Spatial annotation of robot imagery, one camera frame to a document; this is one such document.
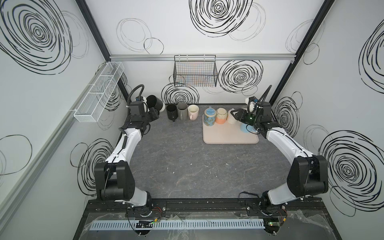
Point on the black corner frame post right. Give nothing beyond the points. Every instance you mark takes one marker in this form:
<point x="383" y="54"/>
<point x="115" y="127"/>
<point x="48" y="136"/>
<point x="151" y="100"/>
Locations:
<point x="318" y="20"/>

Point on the beige plastic tray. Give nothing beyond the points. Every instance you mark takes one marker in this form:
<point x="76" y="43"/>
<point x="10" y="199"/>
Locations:
<point x="227" y="134"/>

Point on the aluminium wall rail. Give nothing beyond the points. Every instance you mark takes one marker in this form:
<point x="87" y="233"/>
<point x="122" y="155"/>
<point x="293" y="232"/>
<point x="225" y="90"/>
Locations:
<point x="32" y="107"/>
<point x="203" y="57"/>

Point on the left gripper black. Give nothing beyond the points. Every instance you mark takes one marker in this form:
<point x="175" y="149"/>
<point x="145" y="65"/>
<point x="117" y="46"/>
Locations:
<point x="150" y="112"/>

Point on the white black mug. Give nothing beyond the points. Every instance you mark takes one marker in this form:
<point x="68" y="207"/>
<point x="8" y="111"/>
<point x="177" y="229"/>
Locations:
<point x="156" y="103"/>

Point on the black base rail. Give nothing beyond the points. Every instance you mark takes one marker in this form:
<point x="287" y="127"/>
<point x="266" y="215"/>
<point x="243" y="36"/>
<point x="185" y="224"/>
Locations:
<point x="166" y="207"/>

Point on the aluminium wall rail left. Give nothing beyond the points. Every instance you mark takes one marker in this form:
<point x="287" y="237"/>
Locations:
<point x="32" y="107"/>

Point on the aluminium wall rail back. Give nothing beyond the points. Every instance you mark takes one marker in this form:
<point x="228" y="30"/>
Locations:
<point x="203" y="57"/>

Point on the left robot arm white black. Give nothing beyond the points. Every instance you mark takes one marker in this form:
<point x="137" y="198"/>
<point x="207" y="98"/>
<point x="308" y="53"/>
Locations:
<point x="113" y="177"/>

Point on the black corner frame post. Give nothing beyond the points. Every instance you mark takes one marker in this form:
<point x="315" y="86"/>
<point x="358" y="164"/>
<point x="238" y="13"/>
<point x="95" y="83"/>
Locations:
<point x="318" y="20"/>
<point x="120" y="93"/>

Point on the blue butterfly mug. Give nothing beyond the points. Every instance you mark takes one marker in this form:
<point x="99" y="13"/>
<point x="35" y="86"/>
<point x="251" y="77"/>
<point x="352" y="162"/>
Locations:
<point x="209" y="117"/>

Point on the cream white mug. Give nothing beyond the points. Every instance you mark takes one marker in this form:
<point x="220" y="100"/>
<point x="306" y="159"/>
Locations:
<point x="230" y="119"/>

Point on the black corner frame post left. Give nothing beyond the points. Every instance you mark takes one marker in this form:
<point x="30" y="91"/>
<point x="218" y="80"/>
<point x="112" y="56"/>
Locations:
<point x="120" y="93"/>

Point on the light blue mug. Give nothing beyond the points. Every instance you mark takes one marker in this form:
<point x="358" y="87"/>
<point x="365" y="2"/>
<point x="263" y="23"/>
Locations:
<point x="248" y="129"/>

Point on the orange cream mug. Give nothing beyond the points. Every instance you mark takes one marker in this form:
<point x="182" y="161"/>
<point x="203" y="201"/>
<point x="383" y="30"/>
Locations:
<point x="221" y="116"/>

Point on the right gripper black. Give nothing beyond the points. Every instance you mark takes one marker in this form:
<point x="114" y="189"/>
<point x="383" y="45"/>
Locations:
<point x="241" y="115"/>

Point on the grey mug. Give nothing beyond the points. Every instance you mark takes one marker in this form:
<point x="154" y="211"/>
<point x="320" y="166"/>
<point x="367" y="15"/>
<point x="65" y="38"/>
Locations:
<point x="182" y="111"/>

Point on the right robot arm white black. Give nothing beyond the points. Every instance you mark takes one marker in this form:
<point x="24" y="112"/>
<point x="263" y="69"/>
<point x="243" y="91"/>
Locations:
<point x="308" y="175"/>

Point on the white slotted cable duct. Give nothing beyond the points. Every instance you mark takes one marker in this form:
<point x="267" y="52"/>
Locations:
<point x="212" y="224"/>

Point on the white wire shelf basket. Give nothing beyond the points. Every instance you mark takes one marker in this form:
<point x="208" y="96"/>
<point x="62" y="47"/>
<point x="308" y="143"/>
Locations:
<point x="97" y="97"/>

